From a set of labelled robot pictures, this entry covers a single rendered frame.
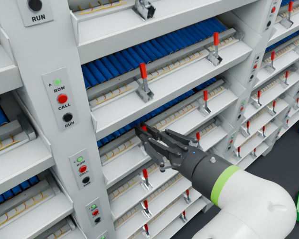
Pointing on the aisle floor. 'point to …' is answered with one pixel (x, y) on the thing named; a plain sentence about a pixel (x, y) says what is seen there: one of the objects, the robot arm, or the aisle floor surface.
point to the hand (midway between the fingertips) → (146, 132)
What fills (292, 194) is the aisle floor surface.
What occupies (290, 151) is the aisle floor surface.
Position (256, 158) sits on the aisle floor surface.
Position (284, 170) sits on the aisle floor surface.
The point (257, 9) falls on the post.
